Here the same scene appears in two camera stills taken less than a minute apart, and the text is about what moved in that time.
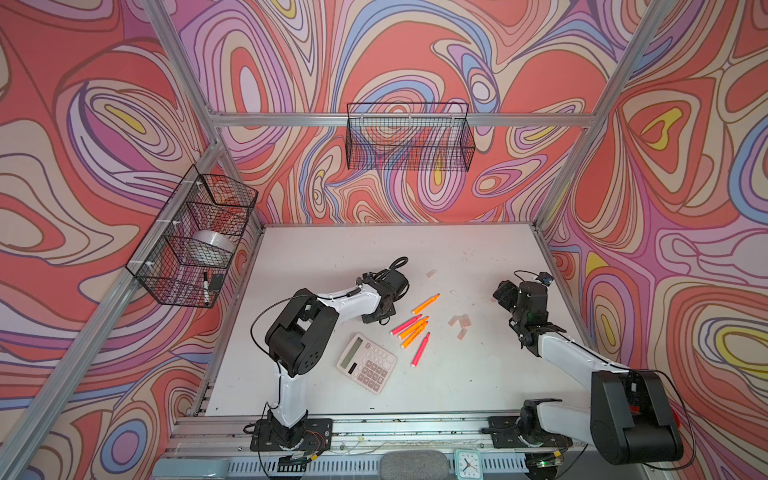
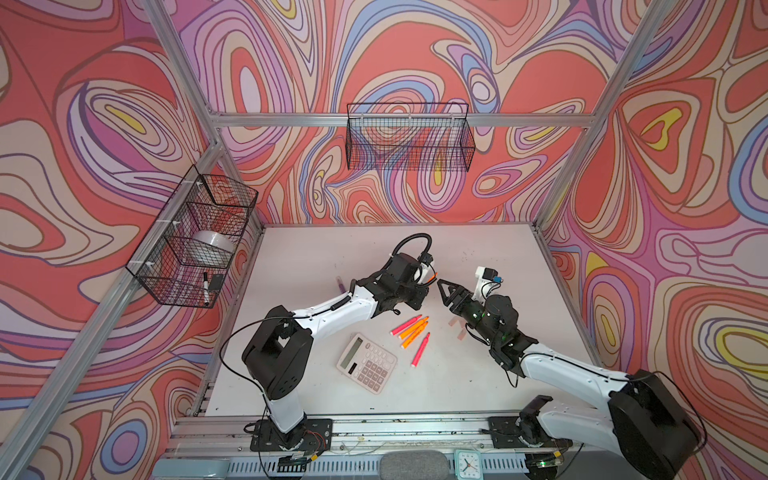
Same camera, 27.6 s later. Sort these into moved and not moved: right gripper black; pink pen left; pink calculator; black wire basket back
Moved: right gripper black
Not moved: pink calculator; pink pen left; black wire basket back
